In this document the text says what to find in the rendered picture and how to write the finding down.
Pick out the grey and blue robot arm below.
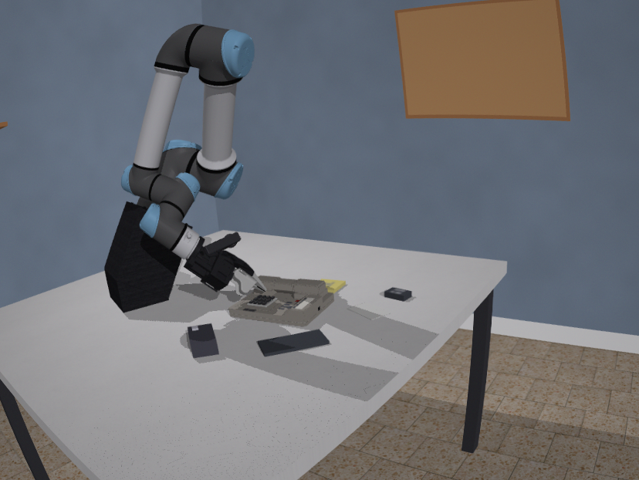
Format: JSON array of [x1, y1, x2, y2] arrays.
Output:
[[121, 24, 255, 259]]

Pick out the yellow sticky note pad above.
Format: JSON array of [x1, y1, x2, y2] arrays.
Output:
[[321, 279, 346, 293]]

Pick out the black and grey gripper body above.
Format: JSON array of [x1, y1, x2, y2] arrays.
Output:
[[184, 236, 235, 292]]

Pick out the beige telephone handset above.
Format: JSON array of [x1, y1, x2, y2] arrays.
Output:
[[258, 275, 326, 295]]

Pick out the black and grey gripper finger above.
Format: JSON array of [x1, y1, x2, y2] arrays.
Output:
[[231, 276, 264, 296], [228, 255, 267, 293]]

